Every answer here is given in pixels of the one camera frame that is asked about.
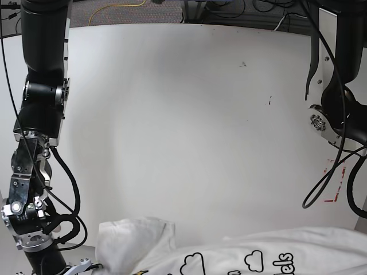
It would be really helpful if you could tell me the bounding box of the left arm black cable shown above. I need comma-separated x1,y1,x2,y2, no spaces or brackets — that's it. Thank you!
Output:
300,0,367,220

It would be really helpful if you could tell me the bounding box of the white printed T-shirt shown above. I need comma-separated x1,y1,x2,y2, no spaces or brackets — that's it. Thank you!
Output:
96,218,366,274

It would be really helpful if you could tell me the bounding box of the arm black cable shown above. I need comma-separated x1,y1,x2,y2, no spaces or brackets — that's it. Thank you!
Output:
42,147,88,250
300,0,367,220

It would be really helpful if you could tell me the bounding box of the red tape rectangle marking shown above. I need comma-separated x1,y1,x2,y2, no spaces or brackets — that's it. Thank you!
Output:
322,162,346,203

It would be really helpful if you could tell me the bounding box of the yellow cable on floor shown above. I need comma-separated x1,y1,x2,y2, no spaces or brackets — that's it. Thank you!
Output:
88,0,147,27

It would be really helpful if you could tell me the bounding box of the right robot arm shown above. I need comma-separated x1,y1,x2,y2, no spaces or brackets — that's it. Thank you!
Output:
1,1,103,274

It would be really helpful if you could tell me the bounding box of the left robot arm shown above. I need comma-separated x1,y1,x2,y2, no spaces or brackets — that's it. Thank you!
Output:
305,1,366,151

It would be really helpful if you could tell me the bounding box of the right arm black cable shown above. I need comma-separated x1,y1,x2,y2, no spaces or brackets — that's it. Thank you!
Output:
42,147,88,250

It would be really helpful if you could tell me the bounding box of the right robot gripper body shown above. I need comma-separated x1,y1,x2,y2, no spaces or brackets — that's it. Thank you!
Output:
25,249,102,274

